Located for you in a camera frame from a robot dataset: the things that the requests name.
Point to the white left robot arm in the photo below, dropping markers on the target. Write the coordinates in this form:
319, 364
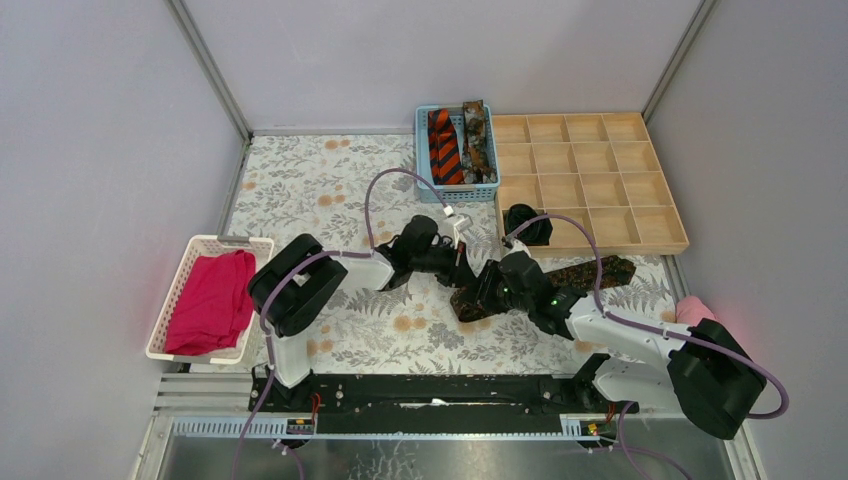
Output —
292, 289

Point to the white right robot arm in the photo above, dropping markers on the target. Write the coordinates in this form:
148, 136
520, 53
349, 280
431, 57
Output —
700, 371

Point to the pink cloth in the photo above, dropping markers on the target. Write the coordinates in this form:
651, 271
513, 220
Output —
691, 311

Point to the white plastic basket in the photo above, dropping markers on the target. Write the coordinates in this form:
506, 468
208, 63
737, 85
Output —
211, 246

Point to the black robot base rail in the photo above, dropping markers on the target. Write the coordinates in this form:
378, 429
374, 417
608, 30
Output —
349, 404

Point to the orange navy striped tie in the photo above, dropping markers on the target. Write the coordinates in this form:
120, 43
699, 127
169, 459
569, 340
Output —
444, 151

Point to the red cloth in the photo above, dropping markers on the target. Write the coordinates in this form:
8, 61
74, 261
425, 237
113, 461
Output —
214, 307

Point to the wooden compartment tray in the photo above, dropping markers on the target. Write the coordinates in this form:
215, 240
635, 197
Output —
596, 174

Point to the black gold patterned tie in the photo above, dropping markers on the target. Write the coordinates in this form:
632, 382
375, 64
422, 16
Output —
616, 272

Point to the blue plastic basket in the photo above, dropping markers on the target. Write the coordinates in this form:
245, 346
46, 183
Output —
429, 192

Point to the brown camouflage tie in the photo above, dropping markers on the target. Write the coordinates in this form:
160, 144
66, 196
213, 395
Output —
476, 163

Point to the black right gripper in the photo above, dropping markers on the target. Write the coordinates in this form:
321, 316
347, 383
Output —
488, 275

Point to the floral patterned tablecloth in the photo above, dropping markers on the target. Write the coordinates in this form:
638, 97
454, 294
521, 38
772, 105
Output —
351, 192

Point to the dark green rolled tie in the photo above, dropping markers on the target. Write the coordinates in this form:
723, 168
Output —
537, 233

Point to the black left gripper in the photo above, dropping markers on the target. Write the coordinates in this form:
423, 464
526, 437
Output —
457, 266

